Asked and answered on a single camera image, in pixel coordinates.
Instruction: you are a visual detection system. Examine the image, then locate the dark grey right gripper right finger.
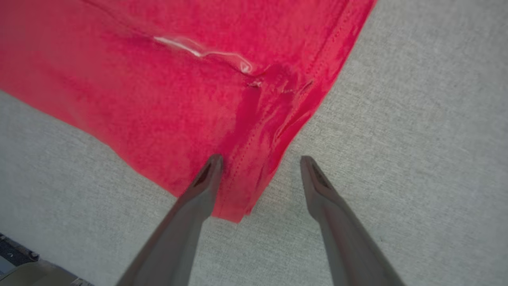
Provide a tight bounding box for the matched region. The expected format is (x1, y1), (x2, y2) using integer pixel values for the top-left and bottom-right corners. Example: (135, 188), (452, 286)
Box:
(300, 155), (406, 286)

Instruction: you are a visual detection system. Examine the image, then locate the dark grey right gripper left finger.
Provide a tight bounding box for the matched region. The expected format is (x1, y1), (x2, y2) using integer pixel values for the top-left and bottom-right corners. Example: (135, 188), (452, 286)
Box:
(115, 154), (224, 286)

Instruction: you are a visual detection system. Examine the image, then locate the red and white jersey garment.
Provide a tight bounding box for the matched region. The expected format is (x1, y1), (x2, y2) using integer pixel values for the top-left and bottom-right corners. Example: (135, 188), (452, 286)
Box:
(0, 0), (377, 224)

